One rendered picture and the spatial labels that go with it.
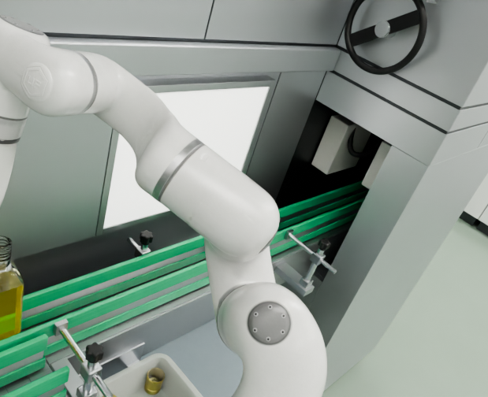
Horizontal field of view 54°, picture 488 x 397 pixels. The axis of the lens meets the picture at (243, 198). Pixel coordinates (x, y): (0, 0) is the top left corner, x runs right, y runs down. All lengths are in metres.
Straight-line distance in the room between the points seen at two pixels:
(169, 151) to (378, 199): 0.91
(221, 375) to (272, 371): 0.69
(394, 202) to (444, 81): 0.33
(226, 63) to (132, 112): 0.45
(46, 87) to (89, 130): 0.36
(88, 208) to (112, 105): 0.40
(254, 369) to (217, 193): 0.18
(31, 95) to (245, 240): 0.27
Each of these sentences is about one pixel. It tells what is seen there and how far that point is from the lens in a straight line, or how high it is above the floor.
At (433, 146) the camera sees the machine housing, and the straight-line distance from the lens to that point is 1.26.
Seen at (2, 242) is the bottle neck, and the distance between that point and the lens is 0.80.
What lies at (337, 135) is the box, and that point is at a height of 1.13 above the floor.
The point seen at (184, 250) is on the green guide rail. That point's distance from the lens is 1.13.
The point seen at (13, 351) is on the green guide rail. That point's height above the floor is 0.96.
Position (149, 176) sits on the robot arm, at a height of 1.38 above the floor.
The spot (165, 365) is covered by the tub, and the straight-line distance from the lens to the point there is 1.05.
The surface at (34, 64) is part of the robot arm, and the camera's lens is 0.56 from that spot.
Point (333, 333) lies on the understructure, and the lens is 1.59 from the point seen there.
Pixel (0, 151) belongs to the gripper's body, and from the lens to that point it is 0.64.
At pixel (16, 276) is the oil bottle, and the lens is 0.82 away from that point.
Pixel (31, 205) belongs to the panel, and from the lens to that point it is 0.93.
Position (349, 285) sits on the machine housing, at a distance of 1.48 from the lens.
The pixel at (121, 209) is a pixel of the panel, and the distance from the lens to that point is 1.06.
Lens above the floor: 1.65
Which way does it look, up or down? 31 degrees down
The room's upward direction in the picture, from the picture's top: 19 degrees clockwise
